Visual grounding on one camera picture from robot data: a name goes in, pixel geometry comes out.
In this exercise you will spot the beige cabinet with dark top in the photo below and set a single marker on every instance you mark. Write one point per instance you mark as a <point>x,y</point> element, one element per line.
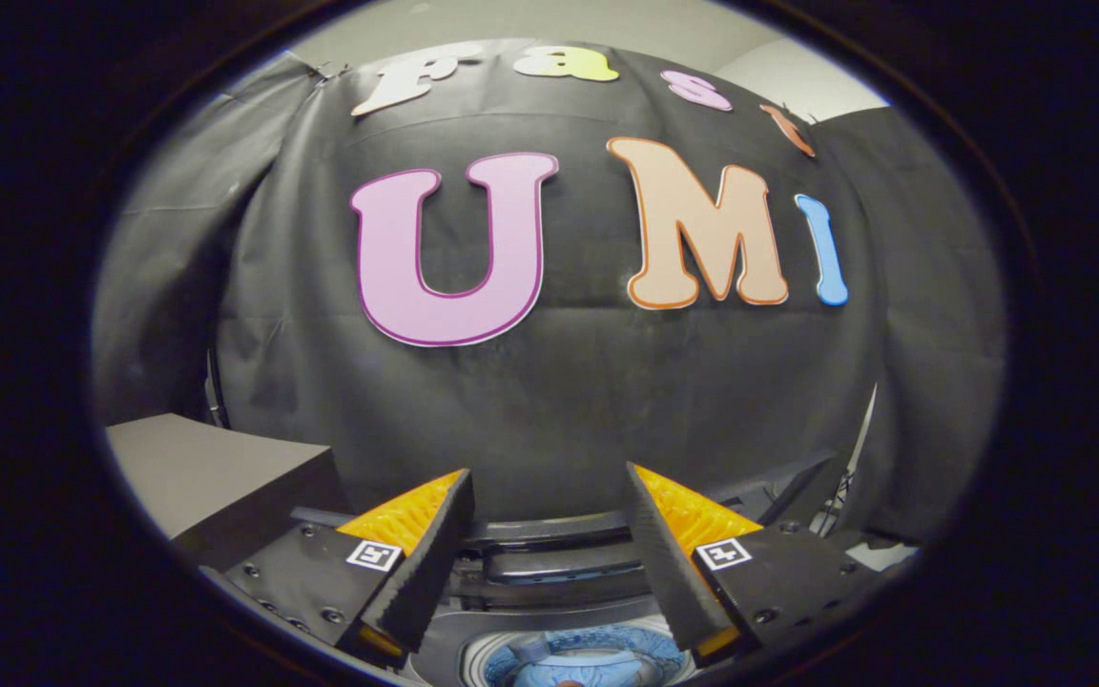
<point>216,468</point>

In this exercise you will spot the black backdrop cloth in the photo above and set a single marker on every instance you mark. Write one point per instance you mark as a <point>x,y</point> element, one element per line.
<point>559,410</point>

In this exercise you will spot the light blue shirt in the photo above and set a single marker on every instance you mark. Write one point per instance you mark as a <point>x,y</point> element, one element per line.
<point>597,671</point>

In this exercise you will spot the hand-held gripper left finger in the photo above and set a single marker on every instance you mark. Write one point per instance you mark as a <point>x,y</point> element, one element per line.
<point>425,572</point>

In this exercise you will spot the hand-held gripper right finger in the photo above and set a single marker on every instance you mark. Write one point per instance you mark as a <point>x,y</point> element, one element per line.
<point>669,572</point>

